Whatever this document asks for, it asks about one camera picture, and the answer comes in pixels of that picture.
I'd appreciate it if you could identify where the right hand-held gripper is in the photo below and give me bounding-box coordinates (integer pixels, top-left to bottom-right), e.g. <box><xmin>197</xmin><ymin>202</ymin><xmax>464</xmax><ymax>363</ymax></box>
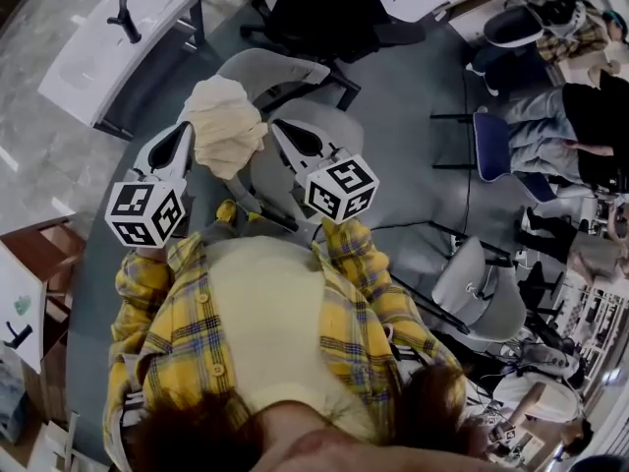
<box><xmin>270</xmin><ymin>118</ymin><xmax>381</xmax><ymax>225</ymax></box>

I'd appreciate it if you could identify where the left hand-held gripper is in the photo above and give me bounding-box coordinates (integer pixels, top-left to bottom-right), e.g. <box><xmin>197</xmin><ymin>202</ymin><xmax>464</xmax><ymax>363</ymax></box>
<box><xmin>104</xmin><ymin>121</ymin><xmax>196</xmax><ymax>251</ymax></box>

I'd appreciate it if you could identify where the black floor cable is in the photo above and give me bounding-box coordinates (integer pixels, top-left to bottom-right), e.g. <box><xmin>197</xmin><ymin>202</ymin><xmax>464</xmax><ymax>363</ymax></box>
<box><xmin>369</xmin><ymin>64</ymin><xmax>474</xmax><ymax>231</ymax></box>

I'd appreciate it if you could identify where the grey office chair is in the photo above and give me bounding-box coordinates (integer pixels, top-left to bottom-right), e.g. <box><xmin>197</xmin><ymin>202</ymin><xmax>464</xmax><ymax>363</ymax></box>
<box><xmin>175</xmin><ymin>48</ymin><xmax>368</xmax><ymax>233</ymax></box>

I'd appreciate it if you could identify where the black office chair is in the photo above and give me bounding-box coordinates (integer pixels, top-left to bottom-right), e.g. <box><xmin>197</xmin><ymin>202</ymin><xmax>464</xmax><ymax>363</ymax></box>
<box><xmin>239</xmin><ymin>0</ymin><xmax>428</xmax><ymax>66</ymax></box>

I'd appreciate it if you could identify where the black white chair headrest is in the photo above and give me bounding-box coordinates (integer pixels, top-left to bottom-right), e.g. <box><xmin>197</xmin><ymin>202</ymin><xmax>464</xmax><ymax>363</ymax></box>
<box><xmin>483</xmin><ymin>6</ymin><xmax>545</xmax><ymax>49</ymax></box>

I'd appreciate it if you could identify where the blue mesh chair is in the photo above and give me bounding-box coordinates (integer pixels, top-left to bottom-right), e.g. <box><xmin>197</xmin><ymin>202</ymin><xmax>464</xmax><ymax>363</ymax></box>
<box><xmin>472</xmin><ymin>109</ymin><xmax>559</xmax><ymax>205</ymax></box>

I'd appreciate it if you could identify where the person's torso in plaid shirt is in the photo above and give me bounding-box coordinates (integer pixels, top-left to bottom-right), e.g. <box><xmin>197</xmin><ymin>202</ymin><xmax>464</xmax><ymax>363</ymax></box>
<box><xmin>101</xmin><ymin>231</ymin><xmax>468</xmax><ymax>472</ymax></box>

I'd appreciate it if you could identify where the person's right forearm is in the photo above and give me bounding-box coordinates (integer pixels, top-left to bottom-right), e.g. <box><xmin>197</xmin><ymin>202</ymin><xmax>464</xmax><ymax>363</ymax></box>
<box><xmin>320</xmin><ymin>217</ymin><xmax>390</xmax><ymax>292</ymax></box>

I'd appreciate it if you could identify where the brown wooden cabinet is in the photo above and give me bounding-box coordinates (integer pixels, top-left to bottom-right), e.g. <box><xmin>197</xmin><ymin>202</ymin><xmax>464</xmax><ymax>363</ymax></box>
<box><xmin>0</xmin><ymin>215</ymin><xmax>88</xmax><ymax>425</ymax></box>

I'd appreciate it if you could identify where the cream clothing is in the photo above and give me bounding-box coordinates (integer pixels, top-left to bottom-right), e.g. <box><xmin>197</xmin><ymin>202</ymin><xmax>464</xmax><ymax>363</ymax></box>
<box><xmin>182</xmin><ymin>75</ymin><xmax>269</xmax><ymax>182</ymax></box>

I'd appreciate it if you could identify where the light grey swivel chair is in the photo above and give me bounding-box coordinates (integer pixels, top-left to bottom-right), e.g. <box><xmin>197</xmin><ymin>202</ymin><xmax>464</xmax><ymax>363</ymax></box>
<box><xmin>430</xmin><ymin>235</ymin><xmax>528</xmax><ymax>354</ymax></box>

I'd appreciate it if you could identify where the person's left forearm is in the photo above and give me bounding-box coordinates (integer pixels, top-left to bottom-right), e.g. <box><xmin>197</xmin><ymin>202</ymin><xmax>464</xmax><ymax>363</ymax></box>
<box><xmin>114</xmin><ymin>246</ymin><xmax>174</xmax><ymax>317</ymax></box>

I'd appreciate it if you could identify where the white shelf rack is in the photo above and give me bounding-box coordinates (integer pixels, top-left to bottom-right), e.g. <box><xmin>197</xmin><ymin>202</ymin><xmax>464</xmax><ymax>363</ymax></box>
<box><xmin>559</xmin><ymin>270</ymin><xmax>629</xmax><ymax>368</ymax></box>

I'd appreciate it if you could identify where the white curved desk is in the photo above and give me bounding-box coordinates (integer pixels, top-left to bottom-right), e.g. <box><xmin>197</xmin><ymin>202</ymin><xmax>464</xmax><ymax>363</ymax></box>
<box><xmin>37</xmin><ymin>0</ymin><xmax>208</xmax><ymax>142</ymax></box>

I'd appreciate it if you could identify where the black forked tool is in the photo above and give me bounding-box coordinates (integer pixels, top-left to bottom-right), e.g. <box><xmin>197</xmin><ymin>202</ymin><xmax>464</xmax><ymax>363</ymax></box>
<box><xmin>106</xmin><ymin>0</ymin><xmax>143</xmax><ymax>45</ymax></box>

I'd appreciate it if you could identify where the black wall hook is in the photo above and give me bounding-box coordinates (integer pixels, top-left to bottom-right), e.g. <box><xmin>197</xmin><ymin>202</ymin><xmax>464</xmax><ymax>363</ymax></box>
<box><xmin>3</xmin><ymin>321</ymin><xmax>34</xmax><ymax>351</ymax></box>

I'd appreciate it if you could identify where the white board panel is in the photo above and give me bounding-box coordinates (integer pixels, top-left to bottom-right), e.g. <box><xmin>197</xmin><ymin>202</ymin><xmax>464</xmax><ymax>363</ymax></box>
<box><xmin>0</xmin><ymin>240</ymin><xmax>49</xmax><ymax>376</ymax></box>

